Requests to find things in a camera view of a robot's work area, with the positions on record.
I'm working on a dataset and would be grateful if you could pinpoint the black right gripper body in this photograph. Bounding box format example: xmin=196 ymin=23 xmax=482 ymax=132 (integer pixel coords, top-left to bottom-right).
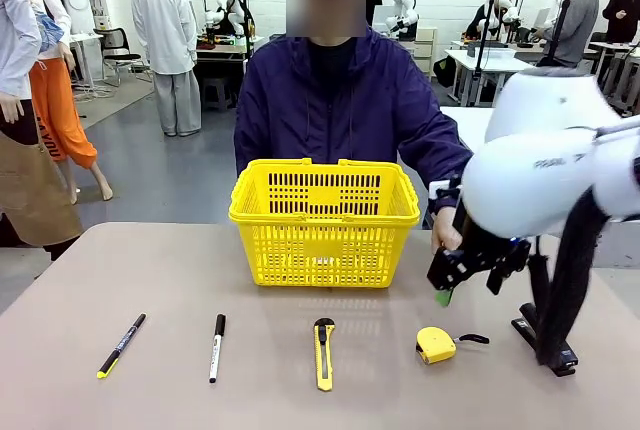
xmin=455 ymin=237 xmax=532 ymax=296

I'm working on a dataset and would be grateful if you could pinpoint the yellow tape measure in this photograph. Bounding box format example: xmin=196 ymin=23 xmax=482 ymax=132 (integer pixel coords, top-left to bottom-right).
xmin=415 ymin=326 xmax=491 ymax=365

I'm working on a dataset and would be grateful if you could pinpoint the yellow utility knife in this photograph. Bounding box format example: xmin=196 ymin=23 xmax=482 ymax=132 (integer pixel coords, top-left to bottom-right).
xmin=313 ymin=317 xmax=336 ymax=392

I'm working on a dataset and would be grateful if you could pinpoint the white marker with black cap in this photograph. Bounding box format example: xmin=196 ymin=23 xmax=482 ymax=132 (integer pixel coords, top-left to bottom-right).
xmin=208 ymin=313 xmax=227 ymax=384

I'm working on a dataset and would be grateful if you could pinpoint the person's left forearm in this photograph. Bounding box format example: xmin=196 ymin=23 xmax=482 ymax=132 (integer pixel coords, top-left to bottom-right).
xmin=422 ymin=137 xmax=474 ymax=216

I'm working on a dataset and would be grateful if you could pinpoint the yellow plastic shopping basket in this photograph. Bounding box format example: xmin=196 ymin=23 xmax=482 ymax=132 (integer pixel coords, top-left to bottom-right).
xmin=228 ymin=158 xmax=421 ymax=290

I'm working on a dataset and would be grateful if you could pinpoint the person in purple jacket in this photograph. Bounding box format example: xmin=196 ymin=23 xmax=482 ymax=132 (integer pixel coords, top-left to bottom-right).
xmin=233 ymin=0 xmax=474 ymax=231

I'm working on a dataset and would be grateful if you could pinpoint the person in grey sweater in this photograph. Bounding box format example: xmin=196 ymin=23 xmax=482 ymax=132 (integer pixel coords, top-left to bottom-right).
xmin=542 ymin=0 xmax=600 ymax=69

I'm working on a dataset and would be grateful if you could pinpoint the person in black sweater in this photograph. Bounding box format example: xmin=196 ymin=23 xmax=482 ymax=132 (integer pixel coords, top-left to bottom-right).
xmin=602 ymin=0 xmax=640 ymax=44

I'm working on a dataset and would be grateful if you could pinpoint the person in white shirt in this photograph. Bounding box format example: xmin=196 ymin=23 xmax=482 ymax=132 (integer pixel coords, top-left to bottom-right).
xmin=130 ymin=0 xmax=204 ymax=137

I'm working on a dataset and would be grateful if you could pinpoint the person's left hand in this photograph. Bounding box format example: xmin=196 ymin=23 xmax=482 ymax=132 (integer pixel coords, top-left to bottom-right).
xmin=430 ymin=207 xmax=465 ymax=257

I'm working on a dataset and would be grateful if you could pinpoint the black stapler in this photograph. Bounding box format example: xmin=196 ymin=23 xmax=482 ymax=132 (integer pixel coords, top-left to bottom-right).
xmin=510 ymin=302 xmax=580 ymax=378

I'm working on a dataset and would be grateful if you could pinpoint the large white table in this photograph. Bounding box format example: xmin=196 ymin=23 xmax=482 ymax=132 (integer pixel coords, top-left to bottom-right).
xmin=439 ymin=105 xmax=640 ymax=271

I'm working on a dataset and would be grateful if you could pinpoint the black tripod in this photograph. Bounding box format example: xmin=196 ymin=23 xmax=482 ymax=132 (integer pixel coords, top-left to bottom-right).
xmin=472 ymin=0 xmax=501 ymax=107

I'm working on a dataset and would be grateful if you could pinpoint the dark green bag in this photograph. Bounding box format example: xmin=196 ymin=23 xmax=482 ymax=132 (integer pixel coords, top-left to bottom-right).
xmin=432 ymin=56 xmax=459 ymax=89

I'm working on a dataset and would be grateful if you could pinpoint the small white table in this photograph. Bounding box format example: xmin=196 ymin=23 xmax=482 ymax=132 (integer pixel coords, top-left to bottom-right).
xmin=443 ymin=47 xmax=544 ymax=107

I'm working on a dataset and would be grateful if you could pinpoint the beige drawer cabinet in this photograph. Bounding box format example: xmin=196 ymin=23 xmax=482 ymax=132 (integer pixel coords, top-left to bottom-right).
xmin=414 ymin=27 xmax=439 ymax=82

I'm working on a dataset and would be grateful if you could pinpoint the white desk with metal legs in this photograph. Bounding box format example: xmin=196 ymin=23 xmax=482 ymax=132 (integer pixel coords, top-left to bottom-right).
xmin=579 ymin=41 xmax=640 ymax=116

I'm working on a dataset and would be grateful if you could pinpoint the white background robot pair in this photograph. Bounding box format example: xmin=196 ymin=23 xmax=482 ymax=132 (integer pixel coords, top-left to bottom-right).
xmin=467 ymin=0 xmax=526 ymax=44

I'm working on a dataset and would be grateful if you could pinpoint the grey plastic stool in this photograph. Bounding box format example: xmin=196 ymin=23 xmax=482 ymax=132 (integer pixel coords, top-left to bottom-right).
xmin=201 ymin=77 xmax=236 ymax=111

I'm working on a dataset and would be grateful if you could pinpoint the cluttered work desk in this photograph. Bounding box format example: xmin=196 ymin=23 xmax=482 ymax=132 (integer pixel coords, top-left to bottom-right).
xmin=194 ymin=33 xmax=266 ymax=101

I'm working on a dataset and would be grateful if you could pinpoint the black pen with yellow tip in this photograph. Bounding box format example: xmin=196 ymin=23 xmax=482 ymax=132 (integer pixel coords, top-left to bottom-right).
xmin=96 ymin=312 xmax=148 ymax=380

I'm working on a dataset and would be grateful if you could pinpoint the white background robot black cap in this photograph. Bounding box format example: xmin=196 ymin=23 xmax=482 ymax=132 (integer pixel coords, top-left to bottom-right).
xmin=207 ymin=0 xmax=250 ymax=36

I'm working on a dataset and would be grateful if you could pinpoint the black office chair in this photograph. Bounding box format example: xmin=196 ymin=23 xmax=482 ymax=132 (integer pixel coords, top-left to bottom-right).
xmin=92 ymin=27 xmax=151 ymax=89

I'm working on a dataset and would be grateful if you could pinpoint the mannequin with orange pants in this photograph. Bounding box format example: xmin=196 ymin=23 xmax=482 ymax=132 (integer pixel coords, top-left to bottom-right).
xmin=19 ymin=0 xmax=114 ymax=201

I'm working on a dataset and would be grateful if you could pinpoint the mannequin with brown apron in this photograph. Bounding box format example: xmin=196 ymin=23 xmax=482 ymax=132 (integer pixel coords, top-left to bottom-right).
xmin=0 ymin=0 xmax=84 ymax=261

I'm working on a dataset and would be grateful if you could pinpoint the black right arm cable sleeve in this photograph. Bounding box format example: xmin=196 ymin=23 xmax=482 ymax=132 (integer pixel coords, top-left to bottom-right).
xmin=528 ymin=184 xmax=609 ymax=367

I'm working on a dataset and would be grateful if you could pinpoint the black camera stand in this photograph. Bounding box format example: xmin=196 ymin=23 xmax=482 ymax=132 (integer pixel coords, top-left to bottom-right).
xmin=542 ymin=0 xmax=576 ymax=69

